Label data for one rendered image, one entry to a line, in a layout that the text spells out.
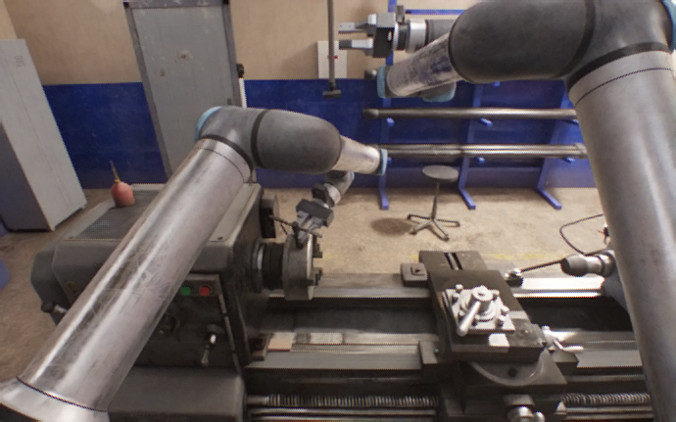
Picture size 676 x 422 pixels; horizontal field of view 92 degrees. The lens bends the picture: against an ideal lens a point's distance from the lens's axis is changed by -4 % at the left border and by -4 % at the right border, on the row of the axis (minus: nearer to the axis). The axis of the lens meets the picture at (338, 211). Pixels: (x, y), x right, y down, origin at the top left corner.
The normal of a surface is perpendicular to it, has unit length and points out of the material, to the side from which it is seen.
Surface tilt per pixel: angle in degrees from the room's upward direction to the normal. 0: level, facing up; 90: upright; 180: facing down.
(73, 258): 45
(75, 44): 90
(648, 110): 54
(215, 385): 32
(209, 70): 90
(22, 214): 90
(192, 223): 64
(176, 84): 90
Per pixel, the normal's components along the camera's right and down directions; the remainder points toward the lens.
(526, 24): -0.53, 0.18
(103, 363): 0.74, -0.15
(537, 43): -0.39, 0.55
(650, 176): -0.71, -0.11
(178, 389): -0.01, -0.48
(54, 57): -0.01, 0.48
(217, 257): -0.02, -0.27
